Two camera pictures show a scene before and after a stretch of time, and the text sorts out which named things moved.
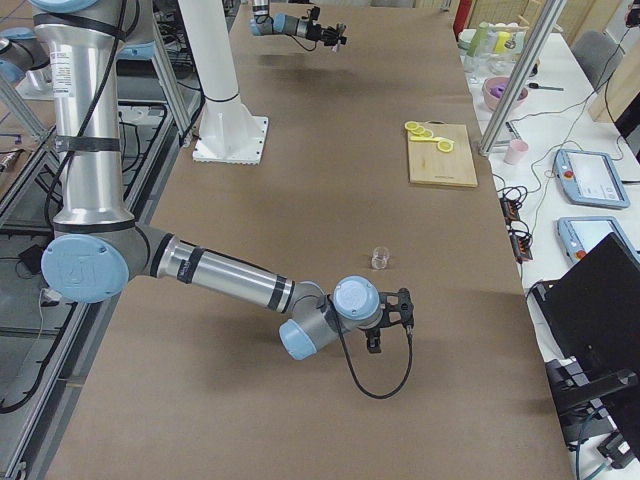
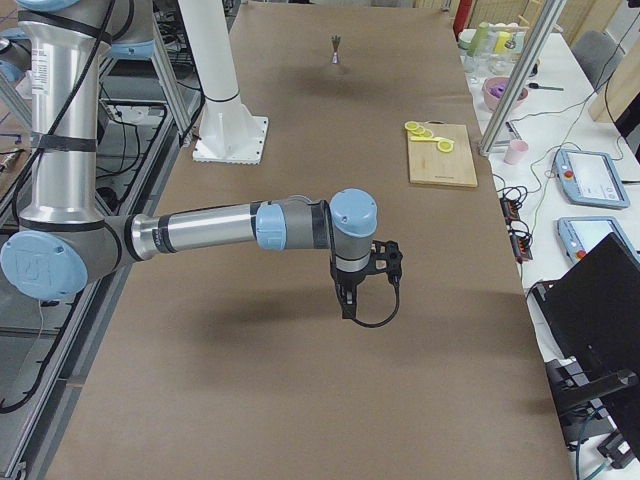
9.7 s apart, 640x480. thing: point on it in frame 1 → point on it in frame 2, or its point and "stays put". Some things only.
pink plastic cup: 516,152 stays put
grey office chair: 598,54 stays put
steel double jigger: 341,29 → 335,41
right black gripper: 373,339 → 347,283
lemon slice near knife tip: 445,146 stays put
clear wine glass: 473,63 stays put
